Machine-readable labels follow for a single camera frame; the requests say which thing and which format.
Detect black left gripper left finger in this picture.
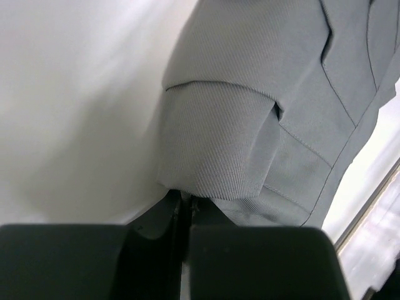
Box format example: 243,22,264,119
1,191,183,299

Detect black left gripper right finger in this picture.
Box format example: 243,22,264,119
189,197,350,299

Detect grey skirt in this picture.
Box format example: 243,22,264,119
157,1,399,228

